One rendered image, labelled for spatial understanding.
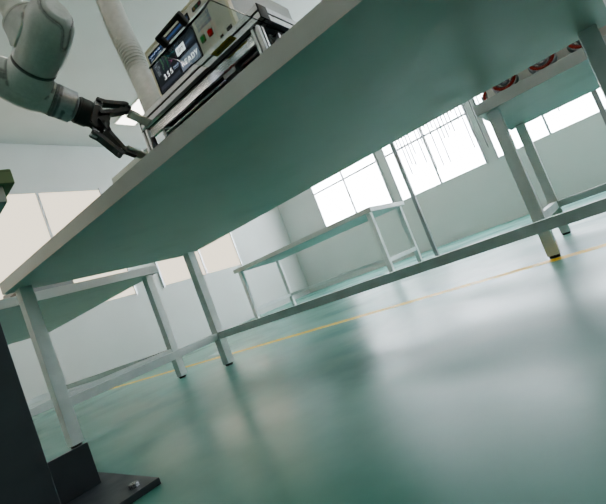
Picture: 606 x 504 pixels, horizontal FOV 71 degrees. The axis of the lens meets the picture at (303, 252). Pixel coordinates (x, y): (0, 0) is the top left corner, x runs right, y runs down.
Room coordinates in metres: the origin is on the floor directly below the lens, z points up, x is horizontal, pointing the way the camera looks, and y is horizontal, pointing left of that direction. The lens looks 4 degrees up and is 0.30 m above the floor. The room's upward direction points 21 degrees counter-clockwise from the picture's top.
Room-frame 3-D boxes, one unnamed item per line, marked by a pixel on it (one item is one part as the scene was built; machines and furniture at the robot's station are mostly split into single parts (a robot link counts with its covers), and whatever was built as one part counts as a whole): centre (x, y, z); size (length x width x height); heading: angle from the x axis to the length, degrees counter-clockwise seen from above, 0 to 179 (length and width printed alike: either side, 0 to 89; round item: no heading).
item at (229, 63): (1.40, 0.14, 1.03); 0.62 x 0.01 x 0.03; 54
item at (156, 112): (1.58, 0.01, 1.09); 0.68 x 0.44 x 0.05; 54
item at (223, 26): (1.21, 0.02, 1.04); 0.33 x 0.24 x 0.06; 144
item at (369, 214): (5.18, -0.19, 0.38); 2.10 x 0.90 x 0.75; 54
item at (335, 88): (1.52, 0.05, 0.72); 2.20 x 1.01 x 0.05; 54
